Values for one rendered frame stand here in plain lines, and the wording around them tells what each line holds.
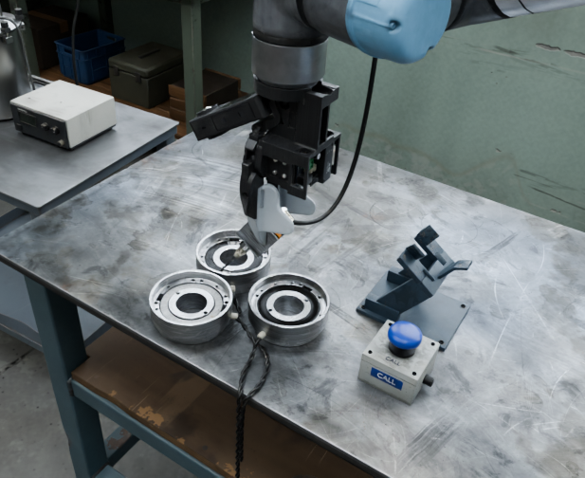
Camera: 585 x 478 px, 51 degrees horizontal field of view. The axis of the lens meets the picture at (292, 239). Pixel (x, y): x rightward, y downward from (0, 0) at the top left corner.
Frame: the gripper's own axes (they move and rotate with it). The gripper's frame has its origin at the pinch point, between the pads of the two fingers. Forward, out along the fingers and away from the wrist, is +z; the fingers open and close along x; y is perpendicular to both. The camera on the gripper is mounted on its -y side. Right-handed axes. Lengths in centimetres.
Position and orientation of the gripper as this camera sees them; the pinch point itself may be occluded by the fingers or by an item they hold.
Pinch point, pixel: (265, 228)
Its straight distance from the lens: 75.8
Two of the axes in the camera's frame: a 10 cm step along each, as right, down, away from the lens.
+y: 8.5, 3.5, -4.0
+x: 5.3, -4.8, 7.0
